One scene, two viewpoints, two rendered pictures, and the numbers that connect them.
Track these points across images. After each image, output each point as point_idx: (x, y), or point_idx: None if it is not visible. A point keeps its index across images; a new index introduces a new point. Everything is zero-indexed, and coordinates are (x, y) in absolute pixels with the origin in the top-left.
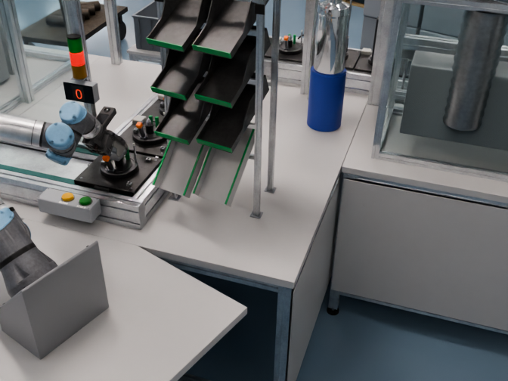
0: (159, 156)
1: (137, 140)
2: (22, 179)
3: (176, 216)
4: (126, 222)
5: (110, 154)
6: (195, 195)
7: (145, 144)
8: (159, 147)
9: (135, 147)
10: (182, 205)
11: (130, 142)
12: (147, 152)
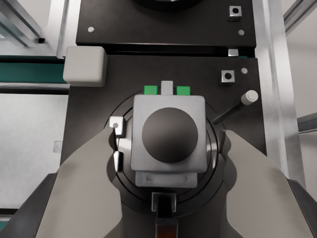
0: (238, 47)
1: (149, 2)
2: None
3: (315, 197)
4: None
5: (177, 230)
6: (310, 111)
7: (176, 9)
8: (220, 10)
9: (153, 26)
10: (306, 156)
11: (127, 10)
12: (200, 40)
